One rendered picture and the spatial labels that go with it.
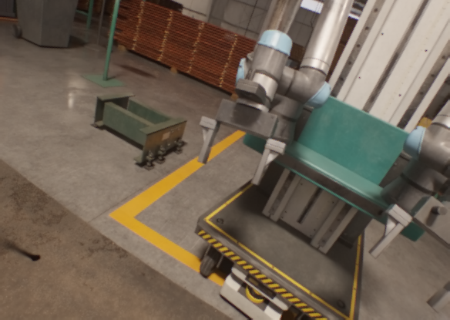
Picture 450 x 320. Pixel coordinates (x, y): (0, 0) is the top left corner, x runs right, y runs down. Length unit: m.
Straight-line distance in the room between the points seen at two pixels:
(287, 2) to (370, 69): 0.41
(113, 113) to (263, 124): 1.67
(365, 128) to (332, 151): 0.14
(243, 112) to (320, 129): 0.51
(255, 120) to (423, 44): 0.72
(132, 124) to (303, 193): 1.35
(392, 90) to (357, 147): 0.24
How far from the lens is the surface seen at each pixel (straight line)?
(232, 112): 0.56
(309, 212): 1.20
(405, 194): 0.91
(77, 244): 1.30
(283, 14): 0.84
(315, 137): 1.01
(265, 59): 0.57
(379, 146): 1.00
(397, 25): 1.09
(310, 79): 0.69
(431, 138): 0.70
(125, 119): 2.03
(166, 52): 5.44
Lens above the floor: 0.99
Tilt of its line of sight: 25 degrees down
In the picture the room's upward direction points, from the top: 22 degrees clockwise
